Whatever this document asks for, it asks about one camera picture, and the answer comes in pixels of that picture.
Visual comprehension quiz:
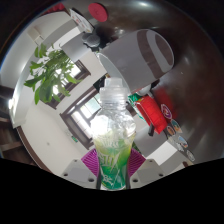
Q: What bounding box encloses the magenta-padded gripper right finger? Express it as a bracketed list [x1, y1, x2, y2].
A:
[127, 148, 166, 190]

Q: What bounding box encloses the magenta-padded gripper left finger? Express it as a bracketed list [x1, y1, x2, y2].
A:
[61, 148, 100, 190]

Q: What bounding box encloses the clear green-labelled drink bottle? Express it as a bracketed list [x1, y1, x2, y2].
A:
[90, 77, 138, 191]

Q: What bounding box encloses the white pillar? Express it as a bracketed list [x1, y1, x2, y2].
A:
[24, 13, 83, 51]
[133, 131, 178, 166]

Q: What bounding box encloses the grey round badge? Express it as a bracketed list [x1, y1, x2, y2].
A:
[185, 149, 196, 163]

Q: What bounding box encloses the blue round badge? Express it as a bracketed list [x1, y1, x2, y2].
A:
[176, 134, 189, 149]

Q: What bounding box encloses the orange round badge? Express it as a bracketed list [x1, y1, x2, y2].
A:
[165, 124, 175, 136]

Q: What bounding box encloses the dark wooden double door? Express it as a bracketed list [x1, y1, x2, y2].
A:
[59, 84, 104, 149]

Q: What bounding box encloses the red plastic box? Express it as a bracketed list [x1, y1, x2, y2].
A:
[134, 94, 169, 136]

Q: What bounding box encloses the pink round badge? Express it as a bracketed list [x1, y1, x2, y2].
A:
[160, 103, 173, 120]

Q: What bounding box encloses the green box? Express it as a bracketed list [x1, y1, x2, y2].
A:
[128, 93, 143, 106]

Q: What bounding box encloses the dark framed window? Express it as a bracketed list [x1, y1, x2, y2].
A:
[46, 59, 91, 109]

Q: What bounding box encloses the leafy plant in white pot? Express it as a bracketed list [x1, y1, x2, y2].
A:
[23, 33, 98, 106]

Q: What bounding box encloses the grey ball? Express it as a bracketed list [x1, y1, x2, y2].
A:
[91, 34, 103, 49]
[81, 32, 96, 48]

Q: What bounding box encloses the printed white booklet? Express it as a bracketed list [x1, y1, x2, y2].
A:
[68, 8, 94, 34]

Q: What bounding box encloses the flat round red coaster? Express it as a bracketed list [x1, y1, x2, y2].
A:
[87, 2, 109, 23]

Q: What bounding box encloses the red carpeted staircase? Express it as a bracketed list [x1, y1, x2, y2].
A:
[41, 2, 67, 17]

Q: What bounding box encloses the white wall radiator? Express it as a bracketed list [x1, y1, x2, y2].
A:
[26, 26, 44, 43]

